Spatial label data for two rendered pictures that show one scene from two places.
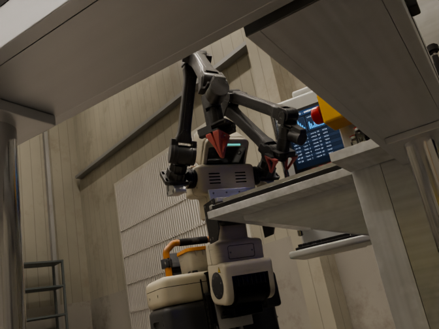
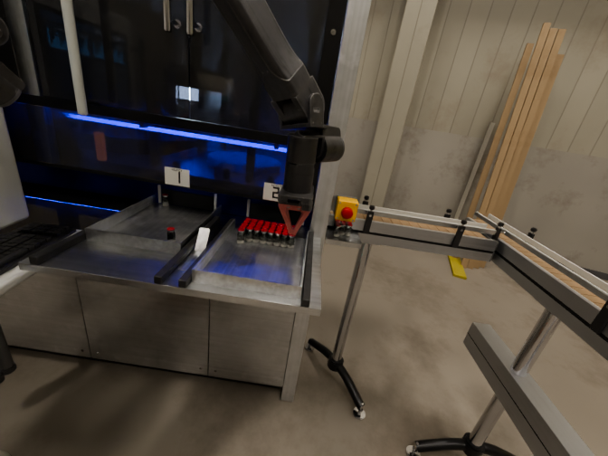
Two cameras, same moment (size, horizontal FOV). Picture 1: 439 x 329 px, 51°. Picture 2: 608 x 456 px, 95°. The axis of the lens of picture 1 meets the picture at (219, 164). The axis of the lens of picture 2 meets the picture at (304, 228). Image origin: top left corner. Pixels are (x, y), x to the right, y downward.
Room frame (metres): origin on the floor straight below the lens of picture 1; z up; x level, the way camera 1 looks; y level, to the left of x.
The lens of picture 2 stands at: (1.53, 0.48, 1.29)
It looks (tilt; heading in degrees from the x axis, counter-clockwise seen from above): 23 degrees down; 240
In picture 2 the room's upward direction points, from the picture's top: 9 degrees clockwise
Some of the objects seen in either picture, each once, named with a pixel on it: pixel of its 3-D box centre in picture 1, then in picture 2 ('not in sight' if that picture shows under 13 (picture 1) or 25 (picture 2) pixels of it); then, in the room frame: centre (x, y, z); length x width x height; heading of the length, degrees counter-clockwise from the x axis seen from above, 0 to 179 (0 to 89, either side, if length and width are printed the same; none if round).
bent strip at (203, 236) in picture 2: not in sight; (194, 247); (1.45, -0.24, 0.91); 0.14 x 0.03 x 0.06; 60
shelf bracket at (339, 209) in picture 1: (307, 223); not in sight; (1.19, -0.19, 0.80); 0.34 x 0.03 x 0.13; 61
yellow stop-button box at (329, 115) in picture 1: (340, 107); (346, 208); (0.94, -0.28, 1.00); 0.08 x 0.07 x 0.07; 61
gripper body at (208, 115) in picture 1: (215, 121); (298, 180); (1.28, -0.01, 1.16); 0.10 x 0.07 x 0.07; 61
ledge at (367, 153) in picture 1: (372, 153); (342, 235); (0.91, -0.31, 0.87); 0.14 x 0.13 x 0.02; 61
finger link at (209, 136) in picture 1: (222, 141); (295, 212); (1.28, -0.02, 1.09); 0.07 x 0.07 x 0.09; 61
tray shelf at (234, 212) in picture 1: (334, 203); (208, 244); (1.40, -0.32, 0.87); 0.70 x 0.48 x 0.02; 151
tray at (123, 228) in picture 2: not in sight; (165, 219); (1.52, -0.47, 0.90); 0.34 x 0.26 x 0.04; 61
